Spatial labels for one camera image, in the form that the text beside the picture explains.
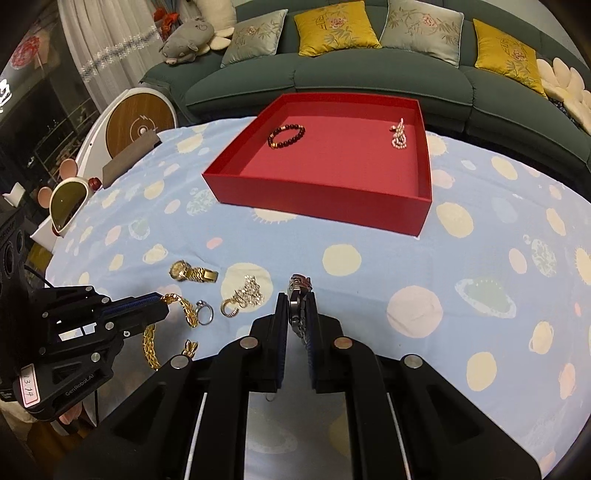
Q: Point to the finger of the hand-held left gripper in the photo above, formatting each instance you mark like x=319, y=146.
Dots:
x=134, y=302
x=138, y=321

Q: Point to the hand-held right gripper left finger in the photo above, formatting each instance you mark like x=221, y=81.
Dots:
x=279, y=341

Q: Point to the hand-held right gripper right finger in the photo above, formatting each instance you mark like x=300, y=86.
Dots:
x=313, y=350

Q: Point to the silver wristwatch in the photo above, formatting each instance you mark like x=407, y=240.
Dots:
x=298, y=300

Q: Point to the gold wristwatch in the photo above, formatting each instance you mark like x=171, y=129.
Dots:
x=179, y=270

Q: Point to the gold hoop earring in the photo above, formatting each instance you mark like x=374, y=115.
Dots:
x=230, y=314

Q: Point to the crystal brooch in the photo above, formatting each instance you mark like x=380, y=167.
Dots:
x=249, y=290

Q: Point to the red jewelry tray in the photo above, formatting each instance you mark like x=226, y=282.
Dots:
x=346, y=152

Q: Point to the white framed mirror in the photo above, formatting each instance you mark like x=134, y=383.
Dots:
x=67, y=203

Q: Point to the red knob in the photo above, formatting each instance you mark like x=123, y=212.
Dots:
x=94, y=182

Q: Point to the grey pouch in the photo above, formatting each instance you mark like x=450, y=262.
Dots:
x=127, y=161

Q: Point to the white machine with wooden disc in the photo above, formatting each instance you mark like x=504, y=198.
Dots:
x=134, y=115

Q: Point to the white sheer curtain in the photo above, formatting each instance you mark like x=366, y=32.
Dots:
x=111, y=46

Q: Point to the grey pig plush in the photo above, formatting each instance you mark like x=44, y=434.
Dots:
x=187, y=41

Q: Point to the green sofa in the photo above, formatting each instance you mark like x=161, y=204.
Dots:
x=378, y=74

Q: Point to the red curtain tassel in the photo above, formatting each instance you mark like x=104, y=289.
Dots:
x=166, y=17

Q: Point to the grey-green embroidered pillow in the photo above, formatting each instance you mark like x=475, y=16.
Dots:
x=254, y=39
x=422, y=30

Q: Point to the white cow plush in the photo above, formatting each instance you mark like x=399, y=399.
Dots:
x=217, y=14

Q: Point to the yellow embroidered pillow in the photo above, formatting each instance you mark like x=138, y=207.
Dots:
x=508, y=55
x=334, y=27

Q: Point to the white flower cushion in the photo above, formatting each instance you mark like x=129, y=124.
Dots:
x=565, y=87

